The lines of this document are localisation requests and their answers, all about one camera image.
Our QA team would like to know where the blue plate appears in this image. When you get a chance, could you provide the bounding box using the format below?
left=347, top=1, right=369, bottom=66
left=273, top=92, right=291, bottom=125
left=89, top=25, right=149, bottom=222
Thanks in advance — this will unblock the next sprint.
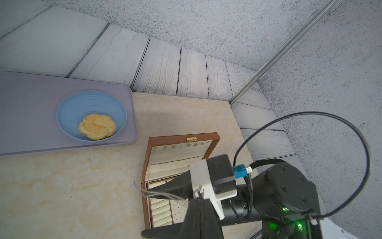
left=56, top=91, right=127, bottom=142

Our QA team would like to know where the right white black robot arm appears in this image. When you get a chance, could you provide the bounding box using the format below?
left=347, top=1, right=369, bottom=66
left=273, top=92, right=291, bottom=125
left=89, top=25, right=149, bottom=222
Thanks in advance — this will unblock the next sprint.
left=141, top=155, right=352, bottom=239

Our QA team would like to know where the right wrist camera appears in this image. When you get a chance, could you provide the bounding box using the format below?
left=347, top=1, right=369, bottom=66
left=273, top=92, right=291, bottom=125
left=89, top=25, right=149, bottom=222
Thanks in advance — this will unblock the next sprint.
left=190, top=154, right=253, bottom=221

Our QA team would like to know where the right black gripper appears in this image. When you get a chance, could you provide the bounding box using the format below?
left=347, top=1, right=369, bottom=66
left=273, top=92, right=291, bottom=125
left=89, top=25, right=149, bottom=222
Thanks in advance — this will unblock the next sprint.
left=141, top=171, right=224, bottom=239

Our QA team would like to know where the brown jewelry box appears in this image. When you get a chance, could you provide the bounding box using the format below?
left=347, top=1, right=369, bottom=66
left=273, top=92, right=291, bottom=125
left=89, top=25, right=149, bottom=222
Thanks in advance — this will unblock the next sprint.
left=140, top=132, right=220, bottom=229

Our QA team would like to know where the right aluminium frame post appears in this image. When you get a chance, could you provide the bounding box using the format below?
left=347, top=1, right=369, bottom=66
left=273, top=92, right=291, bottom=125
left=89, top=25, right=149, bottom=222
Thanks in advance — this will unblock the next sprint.
left=229, top=0, right=341, bottom=105

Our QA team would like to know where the thin silver jewelry chain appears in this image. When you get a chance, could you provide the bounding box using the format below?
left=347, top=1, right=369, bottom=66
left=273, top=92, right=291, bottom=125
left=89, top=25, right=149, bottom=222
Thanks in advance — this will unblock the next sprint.
left=133, top=180, right=205, bottom=207

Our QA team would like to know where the yellow pastry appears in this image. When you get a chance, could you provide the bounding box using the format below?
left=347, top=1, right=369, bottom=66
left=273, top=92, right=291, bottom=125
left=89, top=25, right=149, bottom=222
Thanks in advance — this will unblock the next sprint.
left=79, top=114, right=116, bottom=140

